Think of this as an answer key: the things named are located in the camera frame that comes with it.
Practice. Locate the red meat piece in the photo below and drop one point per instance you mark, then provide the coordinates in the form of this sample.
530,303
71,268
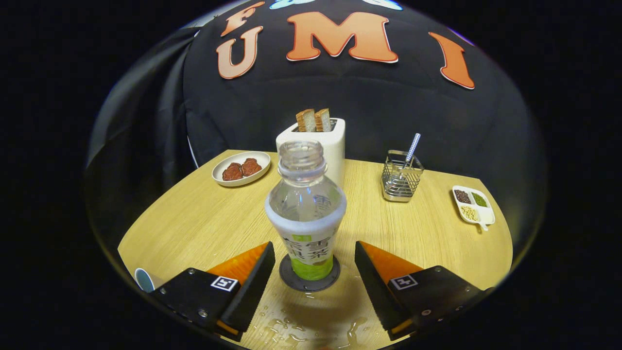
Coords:
232,172
251,167

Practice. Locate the white divided bean dish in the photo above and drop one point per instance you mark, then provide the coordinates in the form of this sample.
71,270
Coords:
474,206

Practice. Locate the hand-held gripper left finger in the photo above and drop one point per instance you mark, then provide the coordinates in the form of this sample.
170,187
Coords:
252,291

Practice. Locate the white toaster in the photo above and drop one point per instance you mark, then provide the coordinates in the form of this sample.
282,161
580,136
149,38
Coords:
337,146

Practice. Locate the toasted bread slice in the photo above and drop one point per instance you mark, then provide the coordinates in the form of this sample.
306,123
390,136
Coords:
306,120
323,119

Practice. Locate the white cup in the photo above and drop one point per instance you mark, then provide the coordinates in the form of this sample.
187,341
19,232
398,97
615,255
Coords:
145,280

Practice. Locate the dark round coaster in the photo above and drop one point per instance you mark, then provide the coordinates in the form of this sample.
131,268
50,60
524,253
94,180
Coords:
335,277

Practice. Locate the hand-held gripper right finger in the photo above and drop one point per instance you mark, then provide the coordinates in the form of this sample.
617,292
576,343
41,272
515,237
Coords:
374,291

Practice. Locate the clear juice bottle green label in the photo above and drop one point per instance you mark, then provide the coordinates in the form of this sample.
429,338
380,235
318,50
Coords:
306,223

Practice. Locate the wooden table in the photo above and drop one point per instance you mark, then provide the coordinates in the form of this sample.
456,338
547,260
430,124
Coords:
209,218

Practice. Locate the white round plate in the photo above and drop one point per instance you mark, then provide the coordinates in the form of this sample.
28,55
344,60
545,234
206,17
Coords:
228,163

